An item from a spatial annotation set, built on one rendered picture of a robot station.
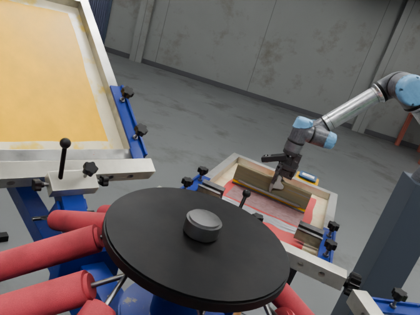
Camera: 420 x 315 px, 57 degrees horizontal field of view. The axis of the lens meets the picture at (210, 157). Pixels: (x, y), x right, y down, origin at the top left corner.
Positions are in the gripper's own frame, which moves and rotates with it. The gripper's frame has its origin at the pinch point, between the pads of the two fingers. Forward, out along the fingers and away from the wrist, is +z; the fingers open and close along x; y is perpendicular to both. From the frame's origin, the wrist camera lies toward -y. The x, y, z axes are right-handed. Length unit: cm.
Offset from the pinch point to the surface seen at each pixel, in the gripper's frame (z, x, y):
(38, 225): 9, -84, -54
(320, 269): -4, -55, 27
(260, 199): 4.9, -5.2, -1.9
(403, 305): -2, -49, 55
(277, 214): 4.5, -12.9, 7.8
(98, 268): -1, -98, -24
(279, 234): 4.3, -29.1, 12.0
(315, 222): 3.9, -4.8, 23.9
